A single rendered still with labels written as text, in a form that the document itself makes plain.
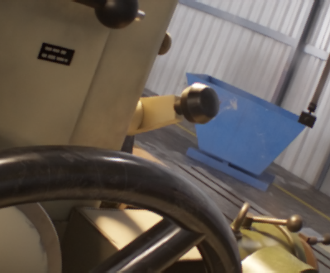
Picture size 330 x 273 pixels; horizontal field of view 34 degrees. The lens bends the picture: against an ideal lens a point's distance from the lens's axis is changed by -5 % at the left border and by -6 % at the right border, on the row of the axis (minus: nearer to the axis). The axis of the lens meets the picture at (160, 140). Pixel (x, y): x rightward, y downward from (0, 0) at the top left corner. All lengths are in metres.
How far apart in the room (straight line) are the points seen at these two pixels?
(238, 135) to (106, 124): 6.22
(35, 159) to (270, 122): 6.47
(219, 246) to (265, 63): 9.14
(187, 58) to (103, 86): 10.10
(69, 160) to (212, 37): 10.08
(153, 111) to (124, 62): 0.09
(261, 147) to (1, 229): 6.37
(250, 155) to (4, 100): 6.32
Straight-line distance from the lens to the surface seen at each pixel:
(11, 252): 0.41
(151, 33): 0.55
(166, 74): 10.93
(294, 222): 0.91
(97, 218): 0.57
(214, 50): 10.25
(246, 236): 0.90
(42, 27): 0.48
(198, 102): 0.56
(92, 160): 0.25
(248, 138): 6.74
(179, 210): 0.29
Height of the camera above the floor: 1.56
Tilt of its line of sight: 12 degrees down
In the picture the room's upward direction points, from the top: 22 degrees clockwise
